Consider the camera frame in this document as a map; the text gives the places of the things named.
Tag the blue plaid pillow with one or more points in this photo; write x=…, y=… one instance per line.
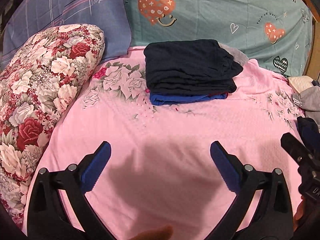
x=33, y=16

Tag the folded blue pants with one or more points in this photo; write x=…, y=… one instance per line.
x=169, y=99

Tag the grey garment at bedside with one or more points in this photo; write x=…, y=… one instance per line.
x=309, y=101

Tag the cream quilted cloth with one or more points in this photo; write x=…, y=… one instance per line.
x=300, y=83

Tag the teal heart print pillow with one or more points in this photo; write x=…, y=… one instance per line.
x=277, y=33

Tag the right hand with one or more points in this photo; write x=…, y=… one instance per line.
x=298, y=217

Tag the left hand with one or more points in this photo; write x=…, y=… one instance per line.
x=164, y=233

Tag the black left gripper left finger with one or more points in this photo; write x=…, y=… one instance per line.
x=47, y=217

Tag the red rose floral quilt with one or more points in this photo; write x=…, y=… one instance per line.
x=37, y=86

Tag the pink floral bed sheet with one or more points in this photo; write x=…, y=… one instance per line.
x=160, y=171

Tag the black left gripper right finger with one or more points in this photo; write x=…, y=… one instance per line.
x=262, y=206

